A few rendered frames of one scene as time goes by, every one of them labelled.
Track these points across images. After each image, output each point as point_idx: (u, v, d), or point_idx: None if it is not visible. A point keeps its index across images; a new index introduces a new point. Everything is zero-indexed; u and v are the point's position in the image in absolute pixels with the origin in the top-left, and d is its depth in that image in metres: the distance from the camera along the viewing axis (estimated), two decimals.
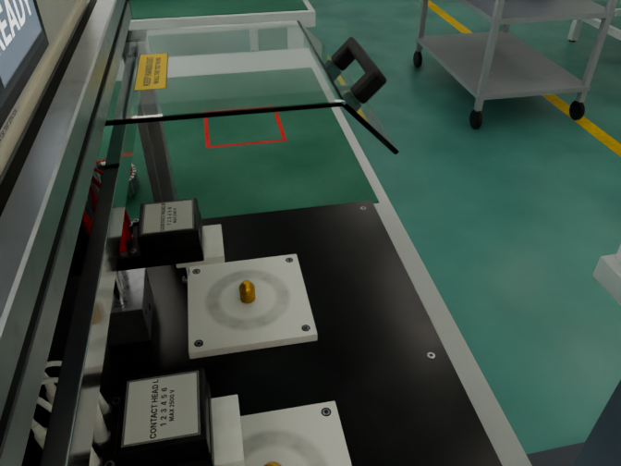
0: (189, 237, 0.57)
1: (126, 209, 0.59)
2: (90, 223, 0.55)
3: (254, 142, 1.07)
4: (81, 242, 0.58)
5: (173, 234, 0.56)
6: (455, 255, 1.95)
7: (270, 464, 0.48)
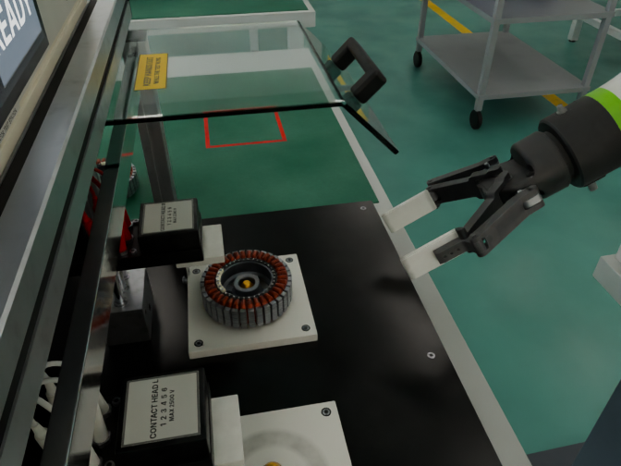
0: (189, 237, 0.57)
1: (126, 209, 0.59)
2: (90, 223, 0.55)
3: (254, 142, 1.07)
4: (81, 242, 0.58)
5: (173, 234, 0.56)
6: None
7: (270, 464, 0.48)
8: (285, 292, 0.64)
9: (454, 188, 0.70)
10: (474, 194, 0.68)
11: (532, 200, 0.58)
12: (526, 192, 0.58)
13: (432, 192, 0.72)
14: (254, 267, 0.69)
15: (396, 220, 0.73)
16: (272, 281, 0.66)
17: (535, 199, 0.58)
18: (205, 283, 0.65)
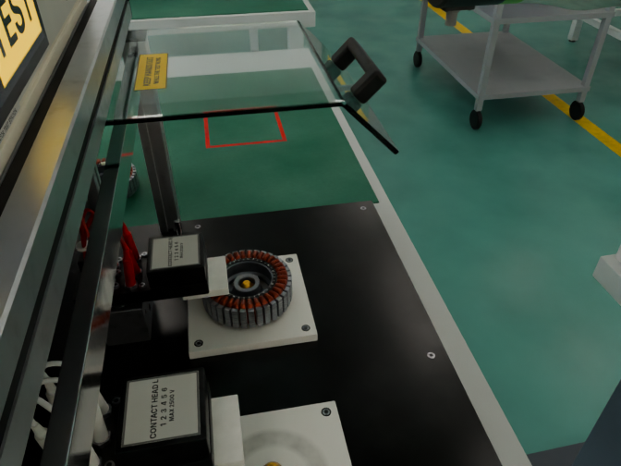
0: (196, 272, 0.60)
1: (135, 244, 0.62)
2: None
3: (254, 142, 1.07)
4: None
5: (180, 269, 0.59)
6: (455, 255, 1.95)
7: (270, 464, 0.48)
8: (285, 292, 0.64)
9: None
10: None
11: None
12: None
13: None
14: (254, 267, 0.69)
15: None
16: (272, 281, 0.66)
17: None
18: None
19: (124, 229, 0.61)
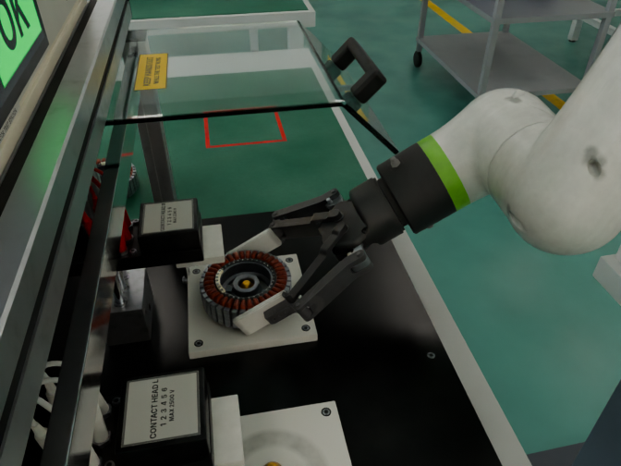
0: (189, 237, 0.57)
1: (126, 209, 0.59)
2: (90, 223, 0.55)
3: (254, 142, 1.07)
4: (81, 242, 0.58)
5: (173, 234, 0.56)
6: (455, 255, 1.95)
7: (270, 464, 0.48)
8: (285, 292, 0.64)
9: (297, 227, 0.68)
10: (317, 234, 0.68)
11: (359, 265, 0.59)
12: (353, 259, 0.58)
13: (276, 229, 0.70)
14: (253, 267, 0.69)
15: None
16: (271, 281, 0.66)
17: (362, 264, 0.59)
18: (204, 284, 0.65)
19: None
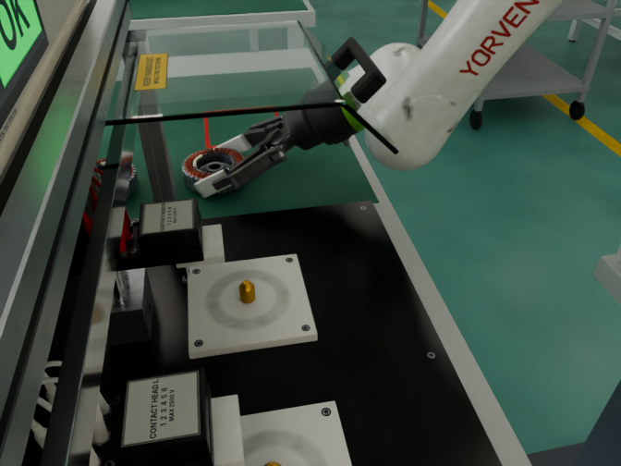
0: (189, 237, 0.57)
1: (126, 209, 0.59)
2: (90, 223, 0.55)
3: None
4: (81, 242, 0.58)
5: (173, 234, 0.56)
6: (455, 255, 1.95)
7: (270, 464, 0.48)
8: None
9: (258, 134, 0.94)
10: None
11: (275, 155, 0.84)
12: (271, 150, 0.84)
13: (247, 136, 0.97)
14: (225, 159, 0.97)
15: None
16: (230, 167, 0.93)
17: (277, 155, 0.84)
18: (186, 160, 0.94)
19: None
